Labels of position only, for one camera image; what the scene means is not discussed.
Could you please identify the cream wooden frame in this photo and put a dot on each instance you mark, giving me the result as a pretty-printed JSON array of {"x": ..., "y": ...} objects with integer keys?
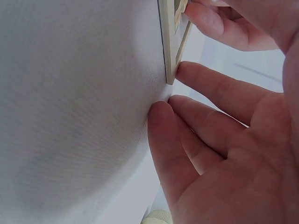
[{"x": 169, "y": 46}]

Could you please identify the cream textured object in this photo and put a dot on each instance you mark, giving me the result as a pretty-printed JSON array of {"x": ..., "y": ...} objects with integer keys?
[{"x": 158, "y": 217}]

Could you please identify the person's right thumb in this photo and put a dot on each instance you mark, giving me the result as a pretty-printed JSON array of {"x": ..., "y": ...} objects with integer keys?
[{"x": 268, "y": 14}]

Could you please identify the person's right hand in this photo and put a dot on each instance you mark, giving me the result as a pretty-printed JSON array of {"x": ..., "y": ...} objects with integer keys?
[{"x": 257, "y": 163}]

